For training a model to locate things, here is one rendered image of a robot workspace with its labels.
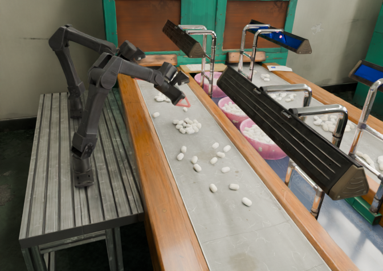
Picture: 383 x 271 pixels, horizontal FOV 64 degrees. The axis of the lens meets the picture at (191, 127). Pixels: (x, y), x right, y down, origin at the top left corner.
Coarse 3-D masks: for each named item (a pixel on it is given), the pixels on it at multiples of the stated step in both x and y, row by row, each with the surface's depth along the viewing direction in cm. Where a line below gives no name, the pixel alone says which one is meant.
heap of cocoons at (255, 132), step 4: (248, 128) 145; (252, 128) 146; (256, 128) 146; (244, 132) 142; (248, 132) 142; (252, 132) 143; (256, 132) 144; (260, 132) 143; (248, 136) 140; (252, 136) 139; (256, 136) 139; (260, 136) 141; (264, 136) 139; (256, 140) 136; (260, 140) 136; (264, 140) 137; (268, 140) 137; (260, 148) 131
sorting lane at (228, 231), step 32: (192, 96) 178; (160, 128) 142; (224, 160) 121; (192, 192) 103; (224, 192) 104; (256, 192) 104; (192, 224) 90; (224, 224) 91; (256, 224) 92; (288, 224) 92; (224, 256) 81; (256, 256) 81; (288, 256) 82; (320, 256) 82
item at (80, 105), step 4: (72, 100) 166; (76, 100) 167; (80, 100) 169; (72, 104) 167; (76, 104) 168; (80, 104) 170; (72, 108) 168; (76, 108) 169; (80, 108) 170; (72, 112) 167; (76, 112) 168; (80, 112) 169; (72, 116) 163; (76, 116) 164; (80, 116) 164
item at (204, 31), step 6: (180, 24) 168; (186, 24) 169; (192, 24) 170; (198, 24) 171; (186, 30) 155; (192, 30) 156; (198, 30) 156; (204, 30) 157; (210, 30) 158; (204, 36) 174; (216, 36) 160; (204, 42) 175; (204, 48) 177; (204, 60) 180; (210, 60) 167; (204, 66) 182; (210, 66) 168; (204, 72) 184; (210, 72) 169; (204, 78) 186; (210, 78) 170; (210, 84) 172; (210, 90) 174; (210, 96) 175
